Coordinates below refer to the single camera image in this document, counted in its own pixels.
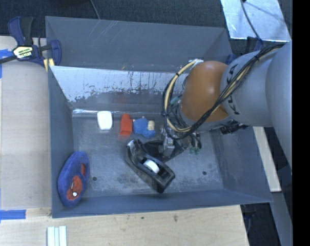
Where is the black cylinder on white bracket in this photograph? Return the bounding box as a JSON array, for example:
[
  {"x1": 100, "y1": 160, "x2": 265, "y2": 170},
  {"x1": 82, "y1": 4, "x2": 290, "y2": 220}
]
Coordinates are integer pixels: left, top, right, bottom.
[{"x1": 219, "y1": 121, "x2": 249, "y2": 135}]

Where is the white rounded block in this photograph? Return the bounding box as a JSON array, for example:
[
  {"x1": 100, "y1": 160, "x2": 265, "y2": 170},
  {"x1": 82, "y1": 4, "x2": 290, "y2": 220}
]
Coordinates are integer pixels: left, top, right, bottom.
[{"x1": 96, "y1": 110, "x2": 113, "y2": 131}]

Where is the blue plush toy red face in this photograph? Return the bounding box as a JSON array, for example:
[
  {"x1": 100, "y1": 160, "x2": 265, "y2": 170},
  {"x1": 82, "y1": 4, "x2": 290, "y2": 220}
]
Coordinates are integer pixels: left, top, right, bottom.
[{"x1": 57, "y1": 150, "x2": 91, "y2": 209}]

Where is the blue toy figure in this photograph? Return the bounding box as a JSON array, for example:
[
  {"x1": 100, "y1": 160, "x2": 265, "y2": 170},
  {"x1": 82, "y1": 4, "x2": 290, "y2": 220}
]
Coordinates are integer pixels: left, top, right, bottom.
[{"x1": 132, "y1": 116, "x2": 157, "y2": 139}]

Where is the red-orange block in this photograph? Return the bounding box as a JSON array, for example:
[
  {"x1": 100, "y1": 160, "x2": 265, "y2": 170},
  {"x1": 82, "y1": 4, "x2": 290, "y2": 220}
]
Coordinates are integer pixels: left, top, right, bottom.
[{"x1": 119, "y1": 113, "x2": 133, "y2": 136}]

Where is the black tape dispenser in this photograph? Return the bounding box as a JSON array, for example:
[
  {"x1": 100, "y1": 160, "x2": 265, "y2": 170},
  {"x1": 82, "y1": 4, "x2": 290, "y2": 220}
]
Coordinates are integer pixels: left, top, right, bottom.
[{"x1": 125, "y1": 138, "x2": 176, "y2": 194}]

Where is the pale wood board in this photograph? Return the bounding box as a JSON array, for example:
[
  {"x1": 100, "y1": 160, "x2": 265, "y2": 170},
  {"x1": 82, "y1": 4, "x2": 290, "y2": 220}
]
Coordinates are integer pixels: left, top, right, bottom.
[{"x1": 0, "y1": 62, "x2": 53, "y2": 211}]

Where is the grey metal bin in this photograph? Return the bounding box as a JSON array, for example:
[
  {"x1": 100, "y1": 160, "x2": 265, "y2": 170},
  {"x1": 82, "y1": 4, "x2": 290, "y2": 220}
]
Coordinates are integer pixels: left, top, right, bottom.
[{"x1": 44, "y1": 15, "x2": 274, "y2": 219}]

